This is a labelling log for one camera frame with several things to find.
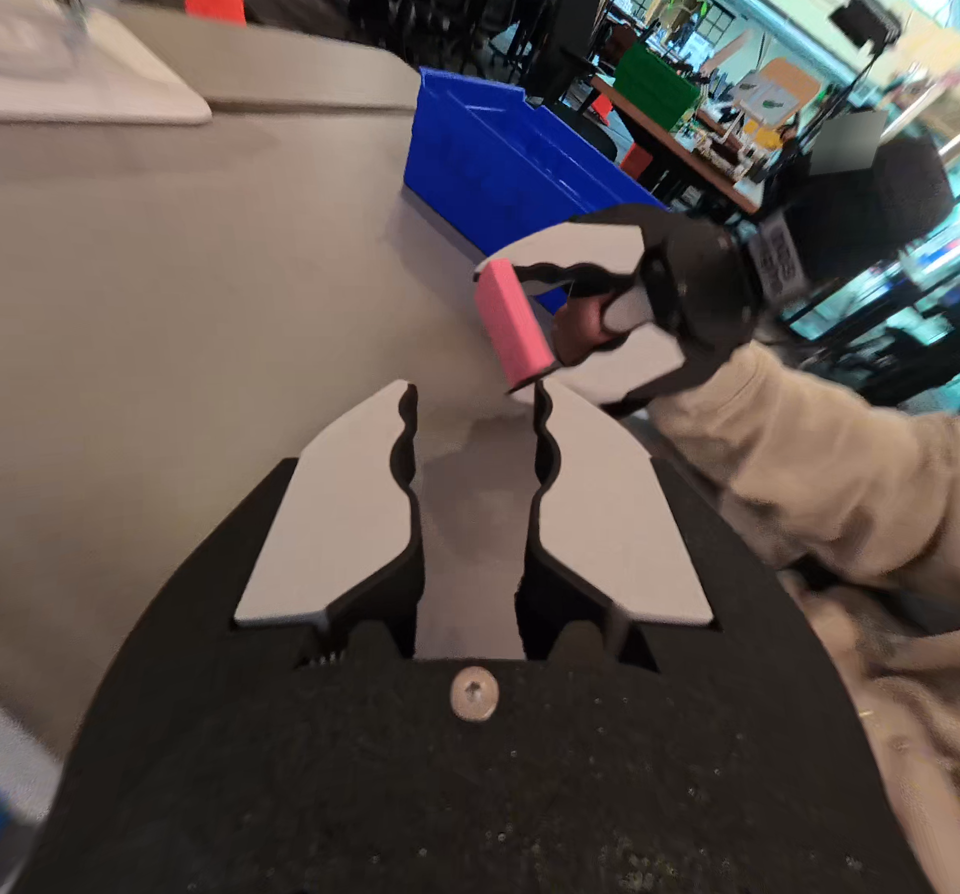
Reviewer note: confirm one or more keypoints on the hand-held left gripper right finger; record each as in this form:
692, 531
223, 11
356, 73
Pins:
615, 526

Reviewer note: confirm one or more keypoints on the black light panel stand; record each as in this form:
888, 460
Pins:
862, 13

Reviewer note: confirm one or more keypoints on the black standing panel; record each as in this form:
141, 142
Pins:
570, 9

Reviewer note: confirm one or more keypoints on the white stand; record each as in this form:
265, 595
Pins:
75, 84

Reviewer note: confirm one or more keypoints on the wooden table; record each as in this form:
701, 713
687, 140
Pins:
675, 151

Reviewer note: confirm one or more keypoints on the pink sticky note pad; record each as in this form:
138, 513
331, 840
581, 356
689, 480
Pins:
514, 324

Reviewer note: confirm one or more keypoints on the wooden sign green leaves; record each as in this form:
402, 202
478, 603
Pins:
780, 88

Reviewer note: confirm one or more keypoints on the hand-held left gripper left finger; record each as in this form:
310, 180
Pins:
337, 526

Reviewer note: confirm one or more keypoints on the green panel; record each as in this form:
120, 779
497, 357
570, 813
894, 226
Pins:
656, 88

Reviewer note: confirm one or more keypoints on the grey desk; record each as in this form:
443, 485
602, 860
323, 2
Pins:
187, 309

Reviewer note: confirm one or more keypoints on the person's right forearm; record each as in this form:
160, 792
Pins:
825, 474

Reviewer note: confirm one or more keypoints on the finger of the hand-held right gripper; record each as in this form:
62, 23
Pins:
637, 361
585, 249

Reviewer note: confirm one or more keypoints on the blue plastic bin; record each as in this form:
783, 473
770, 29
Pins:
510, 166

